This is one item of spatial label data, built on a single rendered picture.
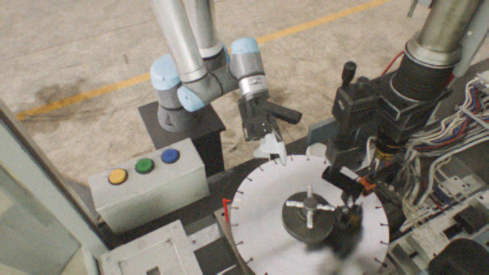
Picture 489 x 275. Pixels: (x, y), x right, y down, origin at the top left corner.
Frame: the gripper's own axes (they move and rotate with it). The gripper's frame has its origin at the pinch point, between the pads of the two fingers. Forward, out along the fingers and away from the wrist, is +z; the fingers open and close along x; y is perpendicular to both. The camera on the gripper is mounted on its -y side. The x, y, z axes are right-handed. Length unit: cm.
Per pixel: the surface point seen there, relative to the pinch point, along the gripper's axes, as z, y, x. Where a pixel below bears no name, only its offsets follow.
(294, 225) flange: 12.4, 4.2, 17.0
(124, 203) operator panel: 0.2, 40.5, -1.4
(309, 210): 9.7, 1.2, 20.0
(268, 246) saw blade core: 15.0, 10.5, 17.5
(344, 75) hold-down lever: -12.0, -4.9, 36.8
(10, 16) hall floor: -193, 163, -237
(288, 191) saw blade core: 5.8, 2.3, 11.3
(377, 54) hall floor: -68, -133, -153
